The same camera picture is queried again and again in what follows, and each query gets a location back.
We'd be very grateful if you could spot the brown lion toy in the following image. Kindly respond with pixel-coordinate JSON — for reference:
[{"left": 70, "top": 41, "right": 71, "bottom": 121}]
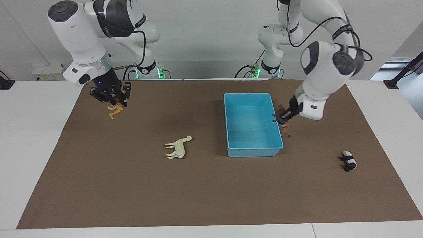
[{"left": 277, "top": 105, "right": 292, "bottom": 138}]

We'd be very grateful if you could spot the orange striped tiger toy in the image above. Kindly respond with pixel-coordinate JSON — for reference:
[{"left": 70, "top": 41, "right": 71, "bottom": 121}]
[{"left": 107, "top": 102, "right": 127, "bottom": 120}]

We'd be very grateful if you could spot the cream llama toy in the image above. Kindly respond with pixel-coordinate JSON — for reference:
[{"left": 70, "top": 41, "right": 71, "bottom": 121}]
[{"left": 165, "top": 135, "right": 193, "bottom": 160}]

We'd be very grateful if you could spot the black and white panda toy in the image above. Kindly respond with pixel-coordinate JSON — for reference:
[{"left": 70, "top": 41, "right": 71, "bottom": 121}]
[{"left": 340, "top": 150, "right": 358, "bottom": 172}]

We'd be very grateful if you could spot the light blue plastic storage box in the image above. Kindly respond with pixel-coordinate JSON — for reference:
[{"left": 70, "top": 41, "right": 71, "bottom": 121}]
[{"left": 224, "top": 93, "right": 284, "bottom": 158}]

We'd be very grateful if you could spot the brown paper table mat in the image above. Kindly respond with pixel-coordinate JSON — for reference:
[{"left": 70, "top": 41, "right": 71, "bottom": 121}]
[{"left": 16, "top": 79, "right": 423, "bottom": 230}]

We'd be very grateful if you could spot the black table clamp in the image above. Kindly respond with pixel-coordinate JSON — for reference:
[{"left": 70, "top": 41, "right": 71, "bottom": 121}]
[{"left": 0, "top": 70, "right": 16, "bottom": 90}]

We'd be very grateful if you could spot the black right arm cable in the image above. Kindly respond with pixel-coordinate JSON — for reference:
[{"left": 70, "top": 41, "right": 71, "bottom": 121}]
[{"left": 112, "top": 30, "right": 148, "bottom": 80}]

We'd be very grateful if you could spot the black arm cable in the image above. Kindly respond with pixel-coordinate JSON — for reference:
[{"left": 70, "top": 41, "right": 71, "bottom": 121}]
[
  {"left": 112, "top": 30, "right": 148, "bottom": 80},
  {"left": 286, "top": 14, "right": 373, "bottom": 63}
]

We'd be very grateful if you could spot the black base power cable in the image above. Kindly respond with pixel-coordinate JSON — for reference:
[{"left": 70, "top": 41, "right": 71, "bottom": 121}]
[{"left": 234, "top": 50, "right": 266, "bottom": 79}]

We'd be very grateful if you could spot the white wall power strip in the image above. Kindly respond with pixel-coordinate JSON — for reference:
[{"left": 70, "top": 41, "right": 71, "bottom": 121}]
[{"left": 32, "top": 64, "right": 64, "bottom": 82}]

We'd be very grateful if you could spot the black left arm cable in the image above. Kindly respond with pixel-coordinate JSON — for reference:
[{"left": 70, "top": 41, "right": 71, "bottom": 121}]
[{"left": 286, "top": 14, "right": 373, "bottom": 63}]

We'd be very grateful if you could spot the black camera stand pole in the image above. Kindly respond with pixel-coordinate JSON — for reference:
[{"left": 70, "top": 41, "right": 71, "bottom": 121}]
[{"left": 383, "top": 51, "right": 423, "bottom": 90}]

